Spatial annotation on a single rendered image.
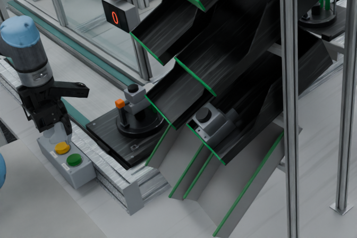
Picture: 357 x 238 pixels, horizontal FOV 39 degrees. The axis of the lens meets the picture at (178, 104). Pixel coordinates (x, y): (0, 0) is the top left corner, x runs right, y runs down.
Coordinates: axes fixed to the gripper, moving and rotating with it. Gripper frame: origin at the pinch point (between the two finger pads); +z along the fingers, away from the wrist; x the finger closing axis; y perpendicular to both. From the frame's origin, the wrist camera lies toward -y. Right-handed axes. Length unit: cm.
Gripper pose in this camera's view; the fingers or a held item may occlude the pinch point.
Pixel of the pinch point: (69, 138)
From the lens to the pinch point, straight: 136.0
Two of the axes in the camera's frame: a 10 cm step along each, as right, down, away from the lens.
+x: 6.1, 4.0, -6.8
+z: 1.5, 7.9, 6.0
